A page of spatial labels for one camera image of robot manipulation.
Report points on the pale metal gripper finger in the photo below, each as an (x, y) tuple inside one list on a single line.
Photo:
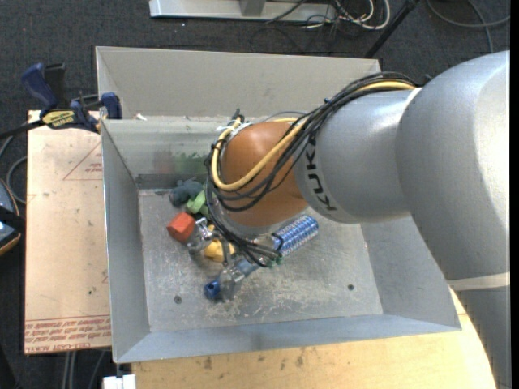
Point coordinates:
[(201, 233), (235, 278)]

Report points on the red block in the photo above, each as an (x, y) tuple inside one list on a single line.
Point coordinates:
[(181, 225)]

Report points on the yellow toy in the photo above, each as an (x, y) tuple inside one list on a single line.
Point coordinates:
[(213, 251)]

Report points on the small blue cap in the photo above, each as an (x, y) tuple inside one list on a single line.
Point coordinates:
[(211, 290)]

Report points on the green toy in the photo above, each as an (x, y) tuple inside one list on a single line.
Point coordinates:
[(197, 203)]

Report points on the dark grey toy animal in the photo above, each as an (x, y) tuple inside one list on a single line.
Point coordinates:
[(184, 191)]

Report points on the blue and white patterned cylinder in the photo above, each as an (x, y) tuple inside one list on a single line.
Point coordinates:
[(298, 233)]

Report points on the grey metal bin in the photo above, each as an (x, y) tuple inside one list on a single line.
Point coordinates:
[(284, 298)]

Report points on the brown cardboard board, red print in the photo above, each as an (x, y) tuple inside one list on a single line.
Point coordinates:
[(65, 225)]

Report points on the black cylinder on white bracket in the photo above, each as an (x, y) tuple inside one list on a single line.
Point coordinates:
[(231, 128)]

